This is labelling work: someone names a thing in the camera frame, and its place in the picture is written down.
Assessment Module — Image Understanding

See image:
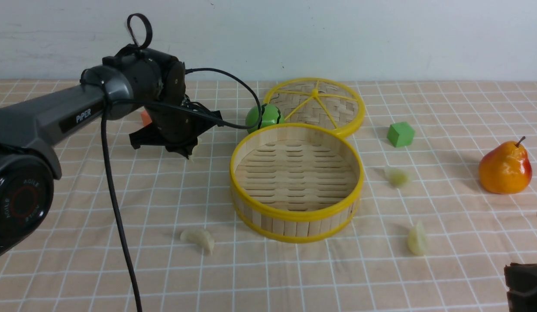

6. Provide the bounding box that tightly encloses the black cable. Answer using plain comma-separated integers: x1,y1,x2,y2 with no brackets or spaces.
80,13,263,312

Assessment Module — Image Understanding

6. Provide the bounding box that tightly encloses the green cube block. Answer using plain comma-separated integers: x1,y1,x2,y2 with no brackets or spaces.
387,122,415,148

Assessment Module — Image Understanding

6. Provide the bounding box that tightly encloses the green watermelon toy ball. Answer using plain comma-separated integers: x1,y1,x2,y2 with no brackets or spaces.
246,104,285,133

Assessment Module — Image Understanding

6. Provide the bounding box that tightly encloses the pale green dumpling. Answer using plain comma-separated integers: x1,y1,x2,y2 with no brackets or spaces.
407,221,429,256
384,166,411,189

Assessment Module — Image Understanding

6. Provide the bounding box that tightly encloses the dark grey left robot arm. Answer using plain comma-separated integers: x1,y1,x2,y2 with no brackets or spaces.
0,46,222,256

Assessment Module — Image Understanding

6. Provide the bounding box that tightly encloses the bamboo steamer tray yellow rim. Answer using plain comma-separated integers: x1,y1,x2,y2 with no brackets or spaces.
229,123,364,244

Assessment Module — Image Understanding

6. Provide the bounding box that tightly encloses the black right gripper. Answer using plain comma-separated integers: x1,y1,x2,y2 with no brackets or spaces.
504,262,537,312

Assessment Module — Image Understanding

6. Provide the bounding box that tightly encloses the white dumpling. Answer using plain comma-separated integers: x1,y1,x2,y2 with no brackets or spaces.
180,228,215,255

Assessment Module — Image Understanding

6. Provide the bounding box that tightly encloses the orange cube block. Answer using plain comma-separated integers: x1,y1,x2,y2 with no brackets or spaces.
140,110,152,127

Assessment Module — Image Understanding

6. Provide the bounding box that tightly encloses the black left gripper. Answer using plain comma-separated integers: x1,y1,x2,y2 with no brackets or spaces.
129,93,222,159

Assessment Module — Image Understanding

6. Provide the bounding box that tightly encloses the orange red toy pear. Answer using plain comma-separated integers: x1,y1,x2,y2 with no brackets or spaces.
479,136,533,194

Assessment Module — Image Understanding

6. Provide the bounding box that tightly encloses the bamboo steamer lid yellow rim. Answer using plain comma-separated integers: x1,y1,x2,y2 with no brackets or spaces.
264,77,366,138

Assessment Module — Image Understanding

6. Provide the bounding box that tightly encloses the beige grid tablecloth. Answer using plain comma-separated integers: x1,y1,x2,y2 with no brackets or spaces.
0,79,537,312

